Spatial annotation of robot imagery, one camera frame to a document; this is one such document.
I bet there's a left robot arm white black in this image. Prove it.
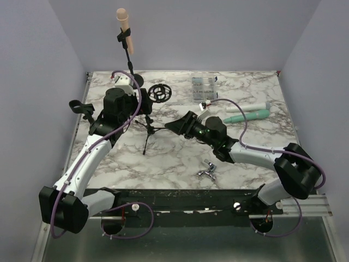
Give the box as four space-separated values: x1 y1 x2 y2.
39 88 152 239

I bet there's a black tall round-base stand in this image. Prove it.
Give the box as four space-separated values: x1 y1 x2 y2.
117 28 144 87

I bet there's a clear plastic screw box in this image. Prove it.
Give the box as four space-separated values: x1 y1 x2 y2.
190 72 218 103

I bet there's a green microphone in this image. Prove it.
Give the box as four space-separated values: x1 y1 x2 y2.
223 109 270 123

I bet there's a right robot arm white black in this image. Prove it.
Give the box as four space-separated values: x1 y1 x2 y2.
165 111 321 214

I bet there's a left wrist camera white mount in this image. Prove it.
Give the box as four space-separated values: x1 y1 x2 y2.
114 75 135 96

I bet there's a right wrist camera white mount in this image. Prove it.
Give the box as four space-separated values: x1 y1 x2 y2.
197 100 211 121

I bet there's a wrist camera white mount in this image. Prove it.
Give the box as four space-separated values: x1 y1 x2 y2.
114 75 135 96
197 100 211 121

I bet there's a black tripod shock-mount stand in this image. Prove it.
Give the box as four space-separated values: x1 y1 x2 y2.
134 84 173 156

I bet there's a chrome faucet tap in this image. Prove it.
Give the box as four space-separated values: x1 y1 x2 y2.
197 159 216 181

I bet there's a peach microphone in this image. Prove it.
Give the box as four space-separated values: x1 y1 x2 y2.
116 8 134 55

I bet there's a white microphone grey mesh head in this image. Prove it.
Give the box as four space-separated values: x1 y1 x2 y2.
226 102 271 112

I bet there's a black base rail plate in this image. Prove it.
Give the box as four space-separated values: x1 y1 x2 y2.
84 187 284 229

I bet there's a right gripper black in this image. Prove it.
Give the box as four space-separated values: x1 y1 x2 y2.
165 110 216 148

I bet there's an aluminium frame rail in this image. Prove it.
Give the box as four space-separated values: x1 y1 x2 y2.
281 194 333 217

